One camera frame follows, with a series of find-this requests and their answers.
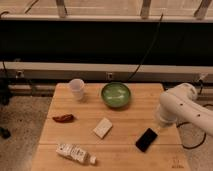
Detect red chili pepper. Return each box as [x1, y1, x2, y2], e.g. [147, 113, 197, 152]
[53, 114, 74, 123]

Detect white plastic bottle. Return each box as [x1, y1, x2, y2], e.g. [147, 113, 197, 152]
[56, 143, 97, 165]

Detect black hanging cable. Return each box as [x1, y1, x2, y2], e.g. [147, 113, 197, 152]
[126, 12, 165, 82]

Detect wooden table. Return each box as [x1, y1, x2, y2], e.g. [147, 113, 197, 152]
[31, 83, 190, 171]

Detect green ceramic bowl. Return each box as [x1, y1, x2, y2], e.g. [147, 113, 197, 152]
[101, 82, 131, 108]

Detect clear plastic cup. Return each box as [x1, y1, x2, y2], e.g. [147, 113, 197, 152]
[68, 79, 85, 100]

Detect wall power outlet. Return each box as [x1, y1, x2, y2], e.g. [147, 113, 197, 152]
[106, 73, 113, 80]

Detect black floor cables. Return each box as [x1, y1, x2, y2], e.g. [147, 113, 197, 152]
[176, 103, 213, 150]

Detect black smartphone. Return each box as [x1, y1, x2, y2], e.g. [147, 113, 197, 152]
[135, 128, 157, 152]

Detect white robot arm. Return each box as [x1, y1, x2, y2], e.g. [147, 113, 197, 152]
[155, 83, 213, 136]

